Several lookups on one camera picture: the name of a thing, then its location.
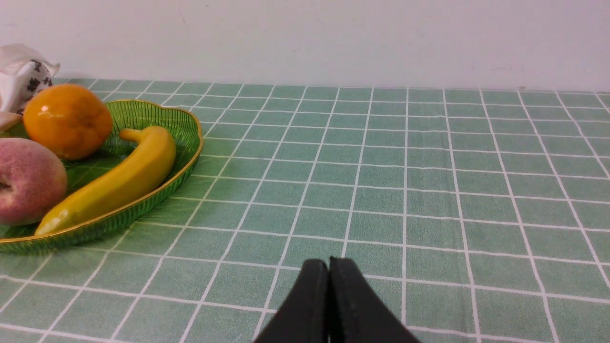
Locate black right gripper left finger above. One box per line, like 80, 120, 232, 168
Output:
255, 259, 329, 343

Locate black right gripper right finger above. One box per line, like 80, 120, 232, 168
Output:
329, 257, 420, 343

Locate green glass fruit plate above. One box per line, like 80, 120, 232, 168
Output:
1, 100, 204, 254

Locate white cloth tote bag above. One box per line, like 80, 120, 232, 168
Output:
0, 43, 61, 135

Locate green checkered tablecloth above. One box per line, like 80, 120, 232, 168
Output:
1, 79, 610, 343

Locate yellow banana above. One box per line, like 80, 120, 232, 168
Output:
34, 126, 176, 236

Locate orange yellow pear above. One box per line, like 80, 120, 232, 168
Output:
22, 84, 113, 161

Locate pink peach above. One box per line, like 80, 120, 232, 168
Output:
0, 137, 68, 226

